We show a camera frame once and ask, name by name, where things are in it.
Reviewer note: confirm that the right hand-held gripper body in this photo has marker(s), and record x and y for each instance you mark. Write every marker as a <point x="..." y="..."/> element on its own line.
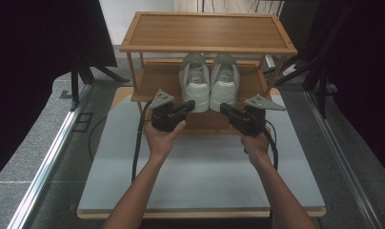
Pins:
<point x="249" y="120"/>

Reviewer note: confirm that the person's right hand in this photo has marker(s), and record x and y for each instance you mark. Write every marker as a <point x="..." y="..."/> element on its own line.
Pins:
<point x="255" y="146"/>

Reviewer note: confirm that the silver metal rail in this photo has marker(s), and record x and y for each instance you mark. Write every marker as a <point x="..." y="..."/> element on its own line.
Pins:
<point x="47" y="162"/>
<point x="343" y="152"/>

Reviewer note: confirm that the white sneaker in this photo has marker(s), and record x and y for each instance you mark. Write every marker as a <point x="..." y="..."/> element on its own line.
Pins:
<point x="224" y="86"/>
<point x="195" y="86"/>

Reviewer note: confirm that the white power strip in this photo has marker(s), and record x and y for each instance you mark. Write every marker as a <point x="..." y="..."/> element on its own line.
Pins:
<point x="270" y="62"/>

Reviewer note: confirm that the person's left hand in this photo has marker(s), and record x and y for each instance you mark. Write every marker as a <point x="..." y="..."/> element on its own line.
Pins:
<point x="160" y="141"/>

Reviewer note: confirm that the black curtain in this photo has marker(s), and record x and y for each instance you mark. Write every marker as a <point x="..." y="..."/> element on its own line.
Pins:
<point x="365" y="79"/>
<point x="38" y="63"/>

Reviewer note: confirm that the wooden three-tier shoe rack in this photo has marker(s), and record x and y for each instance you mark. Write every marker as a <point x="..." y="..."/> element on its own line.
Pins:
<point x="206" y="31"/>

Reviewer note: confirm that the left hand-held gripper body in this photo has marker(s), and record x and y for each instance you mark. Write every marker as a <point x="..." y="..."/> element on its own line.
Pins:
<point x="163" y="116"/>

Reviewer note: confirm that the black metal stand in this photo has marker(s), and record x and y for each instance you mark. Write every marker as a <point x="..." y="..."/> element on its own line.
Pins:
<point x="320" y="86"/>
<point x="74" y="82"/>

